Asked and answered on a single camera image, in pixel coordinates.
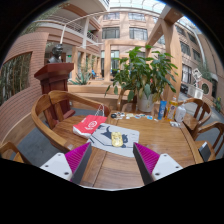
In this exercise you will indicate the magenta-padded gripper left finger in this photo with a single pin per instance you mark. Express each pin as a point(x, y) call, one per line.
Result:
point(60, 164)

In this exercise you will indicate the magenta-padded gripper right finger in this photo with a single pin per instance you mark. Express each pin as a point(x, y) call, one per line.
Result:
point(163, 165)

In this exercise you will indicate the white mouse pad, dark print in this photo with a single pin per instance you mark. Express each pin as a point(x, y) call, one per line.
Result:
point(130, 141)

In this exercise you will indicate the small clear plastic pack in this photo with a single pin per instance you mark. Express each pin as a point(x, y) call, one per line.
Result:
point(174, 124)

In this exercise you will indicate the black flat box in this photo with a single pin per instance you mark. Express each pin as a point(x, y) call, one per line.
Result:
point(204, 151)

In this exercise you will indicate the red paper bag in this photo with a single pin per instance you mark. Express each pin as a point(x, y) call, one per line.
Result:
point(89, 126)

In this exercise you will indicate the blue sticker card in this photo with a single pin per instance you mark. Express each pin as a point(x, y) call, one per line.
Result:
point(149, 117)

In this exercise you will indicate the wooden armchair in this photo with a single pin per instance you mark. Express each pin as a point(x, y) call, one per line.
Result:
point(128, 107)
point(41, 115)
point(191, 121)
point(213, 126)
point(11, 150)

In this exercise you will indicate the white pump bottle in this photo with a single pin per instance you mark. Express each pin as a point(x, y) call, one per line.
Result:
point(180, 114)

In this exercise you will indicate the blue squeeze tube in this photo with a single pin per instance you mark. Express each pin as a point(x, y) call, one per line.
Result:
point(162, 110)

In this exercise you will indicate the small black round object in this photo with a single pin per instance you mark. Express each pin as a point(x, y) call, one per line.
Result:
point(113, 115)

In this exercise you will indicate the white outdoor sculpture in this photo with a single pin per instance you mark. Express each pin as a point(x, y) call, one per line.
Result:
point(195, 90)

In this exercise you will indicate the green potted plant, white pot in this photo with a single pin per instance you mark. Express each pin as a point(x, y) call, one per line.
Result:
point(143, 71)

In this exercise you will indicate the dark bust statue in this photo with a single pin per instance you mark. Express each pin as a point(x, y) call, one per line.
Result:
point(56, 55)

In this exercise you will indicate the dark red wooden pedestal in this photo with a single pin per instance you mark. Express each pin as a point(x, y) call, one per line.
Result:
point(55, 78)

